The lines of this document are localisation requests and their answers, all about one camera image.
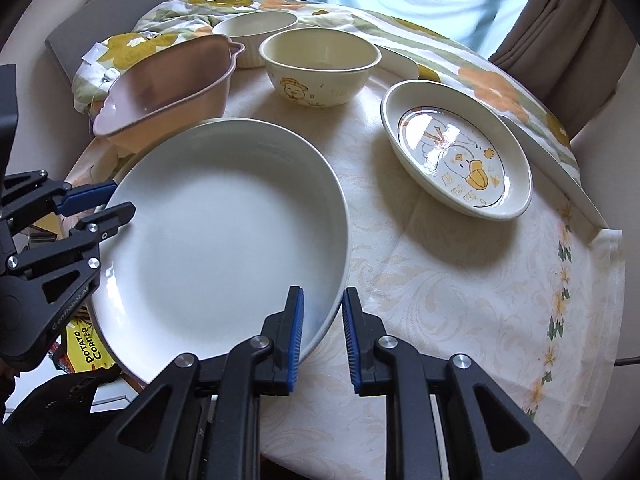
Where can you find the grey cushion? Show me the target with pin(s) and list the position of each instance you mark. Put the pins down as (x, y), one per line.
(100, 25)

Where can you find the oval duck print plate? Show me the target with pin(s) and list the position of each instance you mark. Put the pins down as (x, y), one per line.
(450, 150)

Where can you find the white curved shelf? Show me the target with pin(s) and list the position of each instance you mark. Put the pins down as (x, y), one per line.
(111, 399)

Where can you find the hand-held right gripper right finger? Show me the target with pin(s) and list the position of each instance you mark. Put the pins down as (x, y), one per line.
(351, 340)

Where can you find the cream duck print bowl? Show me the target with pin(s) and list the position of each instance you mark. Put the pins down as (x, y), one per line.
(320, 82)

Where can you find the white ribbed bowl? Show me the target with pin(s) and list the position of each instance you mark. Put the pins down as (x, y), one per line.
(245, 51)

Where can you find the large white plate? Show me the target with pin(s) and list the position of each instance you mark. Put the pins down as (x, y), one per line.
(215, 220)

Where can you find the cream patterned tablecloth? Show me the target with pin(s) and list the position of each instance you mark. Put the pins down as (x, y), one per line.
(450, 285)

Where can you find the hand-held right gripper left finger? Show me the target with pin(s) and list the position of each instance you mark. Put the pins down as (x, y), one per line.
(296, 340)

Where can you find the brown curtain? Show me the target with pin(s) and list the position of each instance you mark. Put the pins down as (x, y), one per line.
(565, 35)

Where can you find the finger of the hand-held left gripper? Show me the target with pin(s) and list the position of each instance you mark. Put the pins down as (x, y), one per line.
(107, 215)
(85, 199)

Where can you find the floral blanket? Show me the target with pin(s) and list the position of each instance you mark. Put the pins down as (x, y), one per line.
(475, 80)

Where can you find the pink spouted bowl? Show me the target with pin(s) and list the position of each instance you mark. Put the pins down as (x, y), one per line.
(165, 90)

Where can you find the yellow snack packet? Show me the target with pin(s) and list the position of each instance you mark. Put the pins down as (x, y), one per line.
(90, 347)

